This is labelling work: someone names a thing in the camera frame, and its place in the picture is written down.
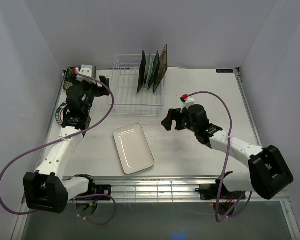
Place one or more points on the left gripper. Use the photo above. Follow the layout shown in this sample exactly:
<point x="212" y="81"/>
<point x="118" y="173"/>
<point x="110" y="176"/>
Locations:
<point x="100" y="91"/>

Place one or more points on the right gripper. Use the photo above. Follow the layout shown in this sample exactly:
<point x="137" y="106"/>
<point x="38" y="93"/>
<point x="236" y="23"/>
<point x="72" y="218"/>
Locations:
<point x="174" y="114"/>

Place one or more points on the black floral plate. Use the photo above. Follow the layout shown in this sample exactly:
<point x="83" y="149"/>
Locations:
<point x="142" y="69"/>
<point x="70" y="79"/>

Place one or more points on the teal square plate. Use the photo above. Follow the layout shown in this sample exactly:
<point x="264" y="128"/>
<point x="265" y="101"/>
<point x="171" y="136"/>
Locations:
<point x="154" y="71"/>

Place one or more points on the mint green round flower plate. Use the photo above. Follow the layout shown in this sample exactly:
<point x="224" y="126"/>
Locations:
<point x="148" y="69"/>

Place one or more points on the cream square flower plate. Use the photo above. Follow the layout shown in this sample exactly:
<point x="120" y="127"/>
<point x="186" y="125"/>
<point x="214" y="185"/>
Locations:
<point x="163" y="67"/>

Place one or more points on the round white green-rimmed plate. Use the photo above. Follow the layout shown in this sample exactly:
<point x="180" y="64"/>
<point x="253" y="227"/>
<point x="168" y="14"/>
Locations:
<point x="60" y="115"/>

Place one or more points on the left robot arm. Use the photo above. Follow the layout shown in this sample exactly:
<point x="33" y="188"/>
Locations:
<point x="45" y="189"/>

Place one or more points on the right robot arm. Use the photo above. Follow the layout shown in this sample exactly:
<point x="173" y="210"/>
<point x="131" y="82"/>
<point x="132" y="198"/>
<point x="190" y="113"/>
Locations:
<point x="268" y="172"/>

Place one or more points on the white rectangular plate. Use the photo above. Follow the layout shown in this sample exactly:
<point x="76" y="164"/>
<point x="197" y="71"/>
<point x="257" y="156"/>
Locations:
<point x="133" y="149"/>

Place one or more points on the dark label sticker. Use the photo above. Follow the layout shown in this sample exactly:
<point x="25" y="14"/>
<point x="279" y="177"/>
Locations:
<point x="224" y="71"/>

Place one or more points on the white wire dish rack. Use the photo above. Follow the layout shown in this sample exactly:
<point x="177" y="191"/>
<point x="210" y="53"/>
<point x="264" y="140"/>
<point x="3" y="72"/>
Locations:
<point x="124" y="85"/>

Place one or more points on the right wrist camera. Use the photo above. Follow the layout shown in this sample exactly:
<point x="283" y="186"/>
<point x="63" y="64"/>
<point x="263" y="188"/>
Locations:
<point x="187" y="101"/>

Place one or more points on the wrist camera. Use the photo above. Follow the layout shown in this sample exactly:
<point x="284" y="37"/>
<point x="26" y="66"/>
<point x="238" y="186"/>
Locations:
<point x="187" y="101"/>
<point x="86" y="70"/>

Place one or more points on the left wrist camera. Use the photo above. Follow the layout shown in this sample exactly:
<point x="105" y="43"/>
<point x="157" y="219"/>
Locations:
<point x="86" y="70"/>

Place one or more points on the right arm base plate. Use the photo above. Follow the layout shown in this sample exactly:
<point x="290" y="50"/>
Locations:
<point x="210" y="192"/>

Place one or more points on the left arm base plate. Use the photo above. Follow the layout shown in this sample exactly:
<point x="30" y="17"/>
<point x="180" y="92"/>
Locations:
<point x="101" y="189"/>

